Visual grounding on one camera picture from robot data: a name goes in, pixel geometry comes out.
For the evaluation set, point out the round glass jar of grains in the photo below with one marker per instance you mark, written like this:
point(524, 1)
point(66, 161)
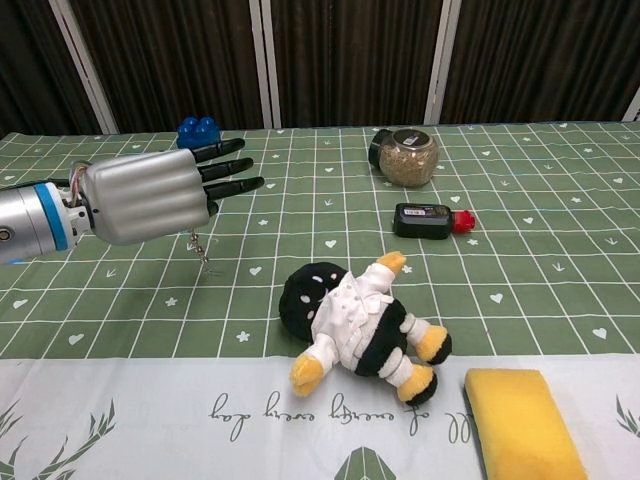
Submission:
point(407, 162)

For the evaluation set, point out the dark ribbed partition panel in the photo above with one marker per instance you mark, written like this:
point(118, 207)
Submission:
point(540, 60)
point(175, 60)
point(350, 60)
point(35, 65)

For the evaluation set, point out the white partition frame post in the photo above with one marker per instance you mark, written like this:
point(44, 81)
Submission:
point(442, 60)
point(633, 107)
point(85, 65)
point(271, 62)

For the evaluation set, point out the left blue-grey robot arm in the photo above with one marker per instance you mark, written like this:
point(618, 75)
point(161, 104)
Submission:
point(25, 220)

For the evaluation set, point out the yellow sponge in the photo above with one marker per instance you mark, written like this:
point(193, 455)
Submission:
point(520, 425)

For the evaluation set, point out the black and red device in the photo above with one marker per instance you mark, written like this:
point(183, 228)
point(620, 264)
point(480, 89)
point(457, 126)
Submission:
point(422, 220)

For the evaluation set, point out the blue toy building block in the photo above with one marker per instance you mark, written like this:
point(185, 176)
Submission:
point(197, 131)

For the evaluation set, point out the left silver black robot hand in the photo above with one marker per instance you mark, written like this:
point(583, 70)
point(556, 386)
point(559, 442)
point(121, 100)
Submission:
point(145, 195)

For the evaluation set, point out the green checked tablecloth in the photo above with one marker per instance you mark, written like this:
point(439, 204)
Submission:
point(525, 300)

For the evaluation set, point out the penguin plush toy white coat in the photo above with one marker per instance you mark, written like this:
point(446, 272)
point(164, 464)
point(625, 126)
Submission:
point(360, 320)

